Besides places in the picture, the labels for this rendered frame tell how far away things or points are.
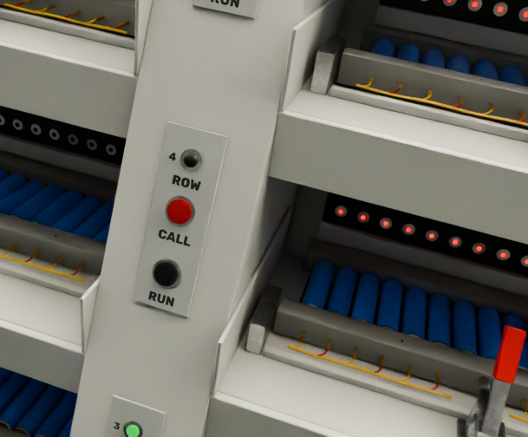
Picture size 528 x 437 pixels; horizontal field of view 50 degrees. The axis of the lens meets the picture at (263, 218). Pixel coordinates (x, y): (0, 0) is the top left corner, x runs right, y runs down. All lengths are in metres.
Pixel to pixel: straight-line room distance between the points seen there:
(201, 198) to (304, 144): 0.07
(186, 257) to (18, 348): 0.15
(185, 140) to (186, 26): 0.07
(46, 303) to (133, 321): 0.09
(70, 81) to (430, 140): 0.24
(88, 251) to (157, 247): 0.11
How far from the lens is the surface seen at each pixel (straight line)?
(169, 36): 0.38
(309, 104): 0.37
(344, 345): 0.44
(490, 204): 0.36
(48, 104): 0.43
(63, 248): 0.49
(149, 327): 0.40
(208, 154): 0.36
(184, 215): 0.37
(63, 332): 0.45
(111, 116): 0.40
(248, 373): 0.42
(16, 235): 0.51
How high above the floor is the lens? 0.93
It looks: 11 degrees down
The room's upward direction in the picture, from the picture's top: 14 degrees clockwise
